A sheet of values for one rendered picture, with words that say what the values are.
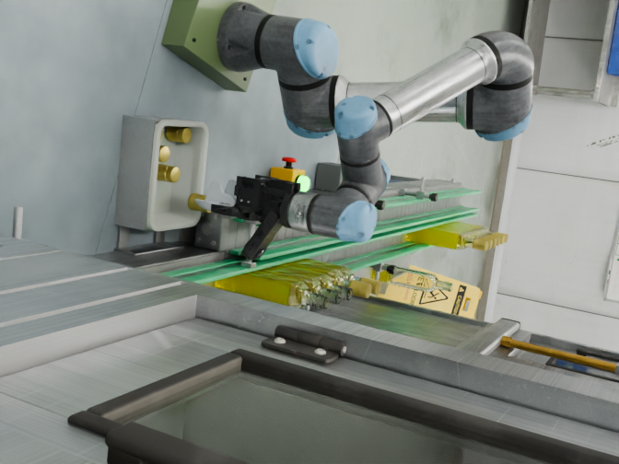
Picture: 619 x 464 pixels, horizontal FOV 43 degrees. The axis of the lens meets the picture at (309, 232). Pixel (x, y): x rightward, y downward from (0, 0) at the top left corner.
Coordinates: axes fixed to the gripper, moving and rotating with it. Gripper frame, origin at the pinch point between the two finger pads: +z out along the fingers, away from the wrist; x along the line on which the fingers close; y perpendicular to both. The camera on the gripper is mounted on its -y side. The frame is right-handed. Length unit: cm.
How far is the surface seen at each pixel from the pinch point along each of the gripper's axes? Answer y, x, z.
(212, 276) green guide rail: -13.7, 2.1, -4.3
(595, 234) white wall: -67, -610, -3
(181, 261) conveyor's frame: -12.3, 0.9, 4.2
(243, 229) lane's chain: -7.9, -21.4, 4.0
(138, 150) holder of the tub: 9.3, 7.1, 12.3
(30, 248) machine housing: 5, 74, -30
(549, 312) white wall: -146, -609, 25
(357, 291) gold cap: -18.2, -30.0, -22.3
